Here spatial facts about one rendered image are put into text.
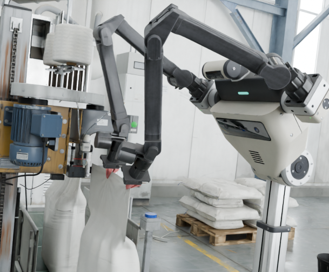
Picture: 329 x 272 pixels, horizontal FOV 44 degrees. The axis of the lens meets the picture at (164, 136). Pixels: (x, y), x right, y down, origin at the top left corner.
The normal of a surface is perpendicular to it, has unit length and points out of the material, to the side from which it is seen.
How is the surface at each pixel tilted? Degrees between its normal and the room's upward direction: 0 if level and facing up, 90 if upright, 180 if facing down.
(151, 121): 119
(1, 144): 90
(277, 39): 90
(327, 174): 90
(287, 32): 90
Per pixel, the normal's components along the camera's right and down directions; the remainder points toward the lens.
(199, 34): 0.07, 0.53
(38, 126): -0.62, -0.02
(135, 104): 0.46, 0.09
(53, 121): 0.79, 0.11
